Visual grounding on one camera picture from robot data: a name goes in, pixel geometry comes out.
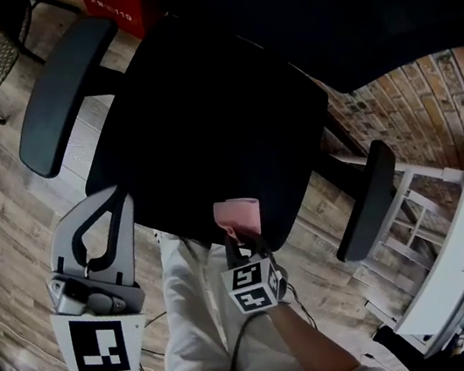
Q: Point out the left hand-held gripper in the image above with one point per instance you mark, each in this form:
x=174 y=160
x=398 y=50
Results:
x=101 y=350

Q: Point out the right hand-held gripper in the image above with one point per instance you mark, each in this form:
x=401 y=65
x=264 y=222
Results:
x=249 y=286

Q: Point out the pink cloth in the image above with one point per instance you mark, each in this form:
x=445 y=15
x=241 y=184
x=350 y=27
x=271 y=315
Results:
x=240 y=218

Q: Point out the black office chair seat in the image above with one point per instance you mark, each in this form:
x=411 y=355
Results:
x=213 y=130

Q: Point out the person's right forearm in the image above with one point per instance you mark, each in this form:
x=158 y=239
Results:
x=313 y=343

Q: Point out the person's white trousers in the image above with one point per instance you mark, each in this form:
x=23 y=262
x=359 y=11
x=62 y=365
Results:
x=189 y=321

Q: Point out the black chair armrest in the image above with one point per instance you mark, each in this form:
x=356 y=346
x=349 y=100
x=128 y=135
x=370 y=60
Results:
x=61 y=99
x=369 y=205

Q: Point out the red fire extinguisher box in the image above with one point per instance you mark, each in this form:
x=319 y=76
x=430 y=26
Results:
x=116 y=5

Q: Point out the white desk with cross frame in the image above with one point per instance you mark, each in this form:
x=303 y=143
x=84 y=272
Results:
x=450 y=266

